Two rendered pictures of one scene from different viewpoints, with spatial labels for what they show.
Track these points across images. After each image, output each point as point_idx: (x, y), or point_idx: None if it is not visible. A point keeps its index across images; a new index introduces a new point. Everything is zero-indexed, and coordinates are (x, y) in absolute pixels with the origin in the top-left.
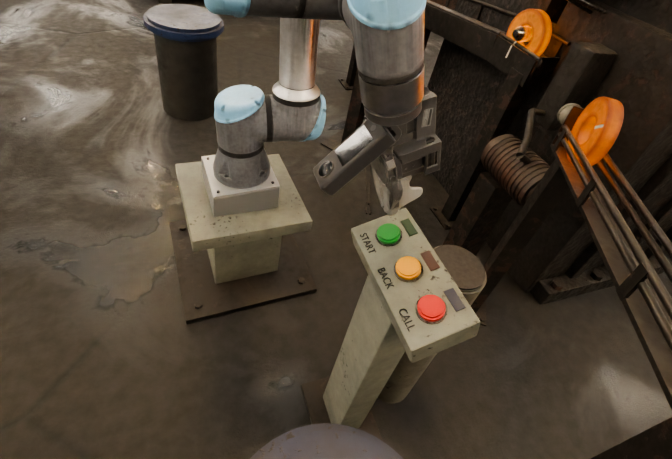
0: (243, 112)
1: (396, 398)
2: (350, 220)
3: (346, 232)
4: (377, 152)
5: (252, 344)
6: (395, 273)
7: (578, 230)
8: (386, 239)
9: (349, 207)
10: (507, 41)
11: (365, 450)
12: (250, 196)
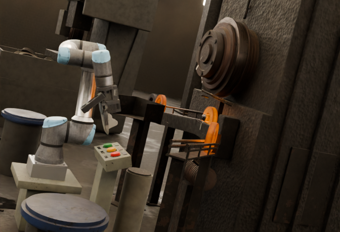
0: (56, 122)
1: None
2: (110, 228)
3: (106, 231)
4: (99, 99)
5: None
6: (106, 151)
7: (238, 213)
8: (105, 145)
9: (112, 224)
10: (200, 122)
11: (85, 200)
12: (51, 169)
